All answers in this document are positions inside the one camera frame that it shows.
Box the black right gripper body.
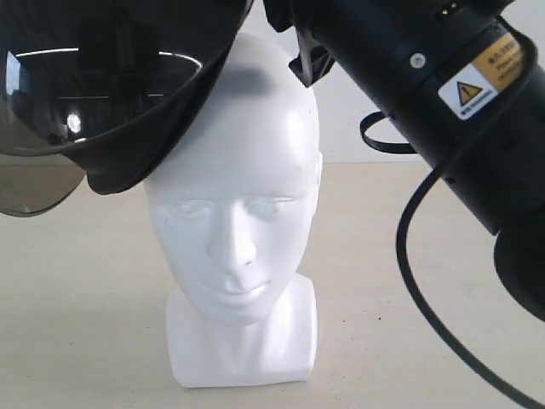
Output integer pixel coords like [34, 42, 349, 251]
[263, 0, 336, 88]

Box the black helmet with tinted visor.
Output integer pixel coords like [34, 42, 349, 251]
[1, 1, 252, 217]

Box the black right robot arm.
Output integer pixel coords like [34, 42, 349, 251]
[265, 1, 544, 319]

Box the white mannequin head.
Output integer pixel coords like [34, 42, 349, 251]
[144, 33, 323, 389]

